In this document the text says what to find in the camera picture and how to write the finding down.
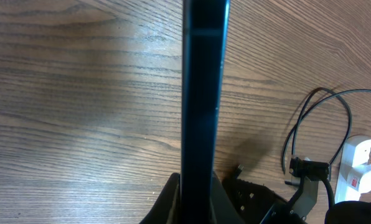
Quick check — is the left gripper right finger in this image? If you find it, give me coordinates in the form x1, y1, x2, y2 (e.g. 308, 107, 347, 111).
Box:
210, 172, 245, 224

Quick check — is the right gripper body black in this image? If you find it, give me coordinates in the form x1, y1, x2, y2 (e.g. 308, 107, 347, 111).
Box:
222, 178, 304, 224

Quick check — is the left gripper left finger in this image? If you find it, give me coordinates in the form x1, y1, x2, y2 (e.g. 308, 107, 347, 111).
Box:
140, 173, 180, 224

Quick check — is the black USB charging cable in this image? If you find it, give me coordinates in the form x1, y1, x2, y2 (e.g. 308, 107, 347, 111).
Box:
280, 87, 371, 189

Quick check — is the Samsung Galaxy smartphone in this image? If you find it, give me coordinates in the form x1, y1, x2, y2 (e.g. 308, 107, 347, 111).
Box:
180, 0, 230, 223

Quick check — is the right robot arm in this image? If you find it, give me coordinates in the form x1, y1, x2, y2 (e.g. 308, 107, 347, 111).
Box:
222, 178, 371, 224

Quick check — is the white charger plug adapter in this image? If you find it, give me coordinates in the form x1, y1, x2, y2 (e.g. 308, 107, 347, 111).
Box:
347, 164, 371, 194

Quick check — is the white power strip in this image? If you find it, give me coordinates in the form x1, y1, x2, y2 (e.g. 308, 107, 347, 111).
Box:
334, 135, 371, 203

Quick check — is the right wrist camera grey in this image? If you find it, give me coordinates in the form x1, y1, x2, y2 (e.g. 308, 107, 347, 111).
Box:
284, 155, 332, 222

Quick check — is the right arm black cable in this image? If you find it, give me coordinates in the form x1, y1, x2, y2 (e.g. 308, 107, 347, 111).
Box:
319, 174, 336, 212

